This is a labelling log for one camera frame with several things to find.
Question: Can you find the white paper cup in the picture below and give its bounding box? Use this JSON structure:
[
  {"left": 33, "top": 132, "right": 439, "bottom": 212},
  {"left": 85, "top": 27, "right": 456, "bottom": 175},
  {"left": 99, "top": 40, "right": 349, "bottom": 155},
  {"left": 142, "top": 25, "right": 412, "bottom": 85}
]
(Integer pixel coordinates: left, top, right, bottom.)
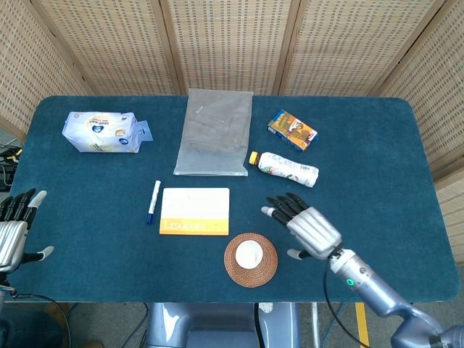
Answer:
[{"left": 235, "top": 241, "right": 263, "bottom": 270}]

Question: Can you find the colourful small carton box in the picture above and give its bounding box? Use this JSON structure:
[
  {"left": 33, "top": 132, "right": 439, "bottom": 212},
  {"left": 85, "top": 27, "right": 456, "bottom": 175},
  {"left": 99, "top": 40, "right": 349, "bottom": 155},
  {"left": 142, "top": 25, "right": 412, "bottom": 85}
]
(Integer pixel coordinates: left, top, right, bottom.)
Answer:
[{"left": 267, "top": 109, "right": 319, "bottom": 152}]

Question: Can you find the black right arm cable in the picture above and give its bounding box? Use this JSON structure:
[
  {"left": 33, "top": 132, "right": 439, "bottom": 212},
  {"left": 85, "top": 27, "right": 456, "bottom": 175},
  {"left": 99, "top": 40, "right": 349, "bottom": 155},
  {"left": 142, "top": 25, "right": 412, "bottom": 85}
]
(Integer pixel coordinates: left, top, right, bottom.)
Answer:
[{"left": 323, "top": 259, "right": 367, "bottom": 348}]

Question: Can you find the yellow capped drink bottle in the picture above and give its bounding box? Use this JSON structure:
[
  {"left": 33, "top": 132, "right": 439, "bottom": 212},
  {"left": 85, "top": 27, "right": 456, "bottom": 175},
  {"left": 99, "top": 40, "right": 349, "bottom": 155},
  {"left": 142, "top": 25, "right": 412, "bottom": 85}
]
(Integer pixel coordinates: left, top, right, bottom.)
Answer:
[{"left": 248, "top": 151, "right": 320, "bottom": 189}]

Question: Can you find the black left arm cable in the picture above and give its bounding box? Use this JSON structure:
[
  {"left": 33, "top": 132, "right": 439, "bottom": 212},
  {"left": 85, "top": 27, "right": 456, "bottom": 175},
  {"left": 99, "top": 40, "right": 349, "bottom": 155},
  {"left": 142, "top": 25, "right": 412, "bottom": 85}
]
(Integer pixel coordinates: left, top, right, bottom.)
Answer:
[{"left": 10, "top": 291, "right": 72, "bottom": 348}]

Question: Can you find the black torso cable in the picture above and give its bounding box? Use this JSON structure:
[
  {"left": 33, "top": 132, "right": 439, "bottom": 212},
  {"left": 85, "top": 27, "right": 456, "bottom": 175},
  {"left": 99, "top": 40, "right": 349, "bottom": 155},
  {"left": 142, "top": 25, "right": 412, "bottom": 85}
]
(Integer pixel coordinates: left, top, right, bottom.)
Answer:
[{"left": 253, "top": 303, "right": 270, "bottom": 348}]

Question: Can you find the blue felt table cover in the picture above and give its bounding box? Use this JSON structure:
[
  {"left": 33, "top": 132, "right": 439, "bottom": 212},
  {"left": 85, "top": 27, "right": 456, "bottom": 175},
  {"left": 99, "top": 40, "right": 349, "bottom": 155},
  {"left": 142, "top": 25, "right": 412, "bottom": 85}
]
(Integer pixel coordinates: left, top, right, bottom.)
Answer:
[{"left": 9, "top": 94, "right": 458, "bottom": 304}]

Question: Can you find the white metal table leg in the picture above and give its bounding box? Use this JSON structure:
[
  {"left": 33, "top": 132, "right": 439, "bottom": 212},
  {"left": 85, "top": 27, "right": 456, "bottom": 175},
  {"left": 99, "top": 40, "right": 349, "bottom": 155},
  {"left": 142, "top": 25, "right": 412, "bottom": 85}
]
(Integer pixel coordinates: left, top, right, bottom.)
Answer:
[{"left": 310, "top": 302, "right": 322, "bottom": 348}]

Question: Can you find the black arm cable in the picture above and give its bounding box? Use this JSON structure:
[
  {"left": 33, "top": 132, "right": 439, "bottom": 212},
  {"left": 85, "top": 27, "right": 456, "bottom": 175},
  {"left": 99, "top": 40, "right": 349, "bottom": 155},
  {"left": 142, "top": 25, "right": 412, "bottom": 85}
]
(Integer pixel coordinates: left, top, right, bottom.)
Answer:
[
  {"left": 323, "top": 259, "right": 367, "bottom": 348},
  {"left": 10, "top": 291, "right": 72, "bottom": 348}
]

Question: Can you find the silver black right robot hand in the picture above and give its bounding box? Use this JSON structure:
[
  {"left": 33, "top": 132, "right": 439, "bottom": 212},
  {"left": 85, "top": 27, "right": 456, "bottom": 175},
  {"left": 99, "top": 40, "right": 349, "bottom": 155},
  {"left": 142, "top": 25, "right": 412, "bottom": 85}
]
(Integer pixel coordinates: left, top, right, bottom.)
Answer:
[{"left": 260, "top": 192, "right": 344, "bottom": 261}]

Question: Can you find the round woven rattan coaster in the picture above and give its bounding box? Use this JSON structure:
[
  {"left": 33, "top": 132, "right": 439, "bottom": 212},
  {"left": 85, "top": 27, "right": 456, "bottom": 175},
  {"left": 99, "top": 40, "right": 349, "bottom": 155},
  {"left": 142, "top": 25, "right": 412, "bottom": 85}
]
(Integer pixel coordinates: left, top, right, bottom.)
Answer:
[{"left": 223, "top": 233, "right": 279, "bottom": 289}]

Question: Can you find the yellow floor tape strip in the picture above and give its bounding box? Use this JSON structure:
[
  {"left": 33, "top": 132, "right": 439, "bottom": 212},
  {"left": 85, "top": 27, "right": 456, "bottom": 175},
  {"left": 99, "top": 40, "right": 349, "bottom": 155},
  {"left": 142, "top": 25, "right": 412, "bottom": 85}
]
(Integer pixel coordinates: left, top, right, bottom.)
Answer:
[{"left": 355, "top": 302, "right": 371, "bottom": 348}]

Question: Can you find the white yellow Lexicon notebook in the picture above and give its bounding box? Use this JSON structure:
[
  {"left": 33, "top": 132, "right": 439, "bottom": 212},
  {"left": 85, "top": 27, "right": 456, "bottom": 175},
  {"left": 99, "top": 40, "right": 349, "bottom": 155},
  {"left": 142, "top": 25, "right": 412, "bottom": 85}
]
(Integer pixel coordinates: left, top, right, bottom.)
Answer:
[{"left": 159, "top": 187, "right": 231, "bottom": 236}]

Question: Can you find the white tissue pack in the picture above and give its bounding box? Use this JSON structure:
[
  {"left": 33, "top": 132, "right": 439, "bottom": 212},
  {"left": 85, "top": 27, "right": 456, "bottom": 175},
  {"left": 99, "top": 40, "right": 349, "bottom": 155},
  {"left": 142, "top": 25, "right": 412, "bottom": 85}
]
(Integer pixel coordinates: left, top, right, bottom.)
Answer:
[{"left": 62, "top": 110, "right": 154, "bottom": 154}]

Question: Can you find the white blue marker pen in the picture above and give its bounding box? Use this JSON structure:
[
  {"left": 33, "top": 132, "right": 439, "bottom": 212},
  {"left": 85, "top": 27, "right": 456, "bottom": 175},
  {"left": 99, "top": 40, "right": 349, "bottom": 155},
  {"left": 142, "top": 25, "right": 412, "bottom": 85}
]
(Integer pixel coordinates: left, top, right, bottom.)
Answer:
[{"left": 146, "top": 180, "right": 162, "bottom": 225}]

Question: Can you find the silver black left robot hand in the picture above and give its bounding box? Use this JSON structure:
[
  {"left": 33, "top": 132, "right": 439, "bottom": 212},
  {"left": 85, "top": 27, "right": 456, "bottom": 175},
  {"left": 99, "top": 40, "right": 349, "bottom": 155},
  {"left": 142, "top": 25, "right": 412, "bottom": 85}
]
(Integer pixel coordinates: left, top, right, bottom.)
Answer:
[{"left": 0, "top": 188, "right": 55, "bottom": 273}]

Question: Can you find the grey frosted zip bag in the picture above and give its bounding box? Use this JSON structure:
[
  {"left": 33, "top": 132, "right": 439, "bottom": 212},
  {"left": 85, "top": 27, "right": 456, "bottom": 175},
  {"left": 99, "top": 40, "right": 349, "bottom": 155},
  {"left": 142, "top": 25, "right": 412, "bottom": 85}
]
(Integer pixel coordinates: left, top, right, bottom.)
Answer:
[{"left": 173, "top": 88, "right": 254, "bottom": 178}]

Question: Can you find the woven wooden folding screen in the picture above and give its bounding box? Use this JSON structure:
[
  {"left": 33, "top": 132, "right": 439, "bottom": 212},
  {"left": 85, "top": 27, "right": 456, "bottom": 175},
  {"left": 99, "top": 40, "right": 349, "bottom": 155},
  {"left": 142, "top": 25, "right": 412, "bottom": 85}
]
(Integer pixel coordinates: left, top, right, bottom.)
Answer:
[{"left": 0, "top": 0, "right": 464, "bottom": 271}]

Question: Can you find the blue grey robot torso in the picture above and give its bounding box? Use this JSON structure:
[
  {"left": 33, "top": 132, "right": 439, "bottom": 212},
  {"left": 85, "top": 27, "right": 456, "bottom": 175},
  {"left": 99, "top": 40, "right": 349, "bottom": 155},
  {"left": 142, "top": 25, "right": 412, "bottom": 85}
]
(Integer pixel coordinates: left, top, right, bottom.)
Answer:
[{"left": 144, "top": 302, "right": 302, "bottom": 348}]

